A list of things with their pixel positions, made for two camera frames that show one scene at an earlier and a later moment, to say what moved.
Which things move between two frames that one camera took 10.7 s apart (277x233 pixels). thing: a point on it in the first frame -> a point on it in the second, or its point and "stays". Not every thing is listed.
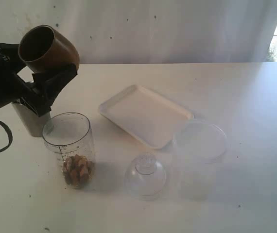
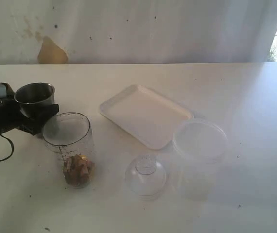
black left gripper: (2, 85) -> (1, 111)
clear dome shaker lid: (145, 179) stays
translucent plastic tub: (197, 146) stays
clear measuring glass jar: (69, 135) stays
